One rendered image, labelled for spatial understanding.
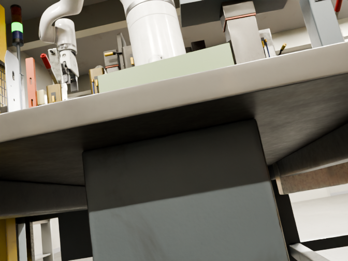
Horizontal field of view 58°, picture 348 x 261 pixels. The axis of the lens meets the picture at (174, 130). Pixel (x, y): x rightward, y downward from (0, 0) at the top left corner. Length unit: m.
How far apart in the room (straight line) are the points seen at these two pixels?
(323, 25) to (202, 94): 0.79
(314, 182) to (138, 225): 1.23
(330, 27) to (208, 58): 0.63
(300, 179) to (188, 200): 1.16
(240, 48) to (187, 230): 0.67
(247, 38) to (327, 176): 0.87
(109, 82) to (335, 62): 0.37
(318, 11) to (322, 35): 0.08
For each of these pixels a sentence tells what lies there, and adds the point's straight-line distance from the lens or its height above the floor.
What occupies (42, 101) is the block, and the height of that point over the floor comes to 1.01.
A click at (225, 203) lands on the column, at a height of 0.53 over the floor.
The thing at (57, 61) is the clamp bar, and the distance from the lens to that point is 1.34.
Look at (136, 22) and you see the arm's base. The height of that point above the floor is 0.94.
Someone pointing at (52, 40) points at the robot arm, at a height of 1.33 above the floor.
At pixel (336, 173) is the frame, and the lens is 1.68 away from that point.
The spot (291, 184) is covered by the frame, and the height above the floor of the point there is 0.54.
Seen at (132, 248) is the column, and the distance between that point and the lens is 0.53.
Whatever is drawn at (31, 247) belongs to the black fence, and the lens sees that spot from 2.15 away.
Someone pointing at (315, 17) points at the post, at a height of 1.04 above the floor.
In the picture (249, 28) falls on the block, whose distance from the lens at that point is 1.07.
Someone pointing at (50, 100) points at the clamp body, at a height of 0.99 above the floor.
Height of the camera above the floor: 0.55
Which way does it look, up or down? 13 degrees up
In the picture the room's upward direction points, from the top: 10 degrees counter-clockwise
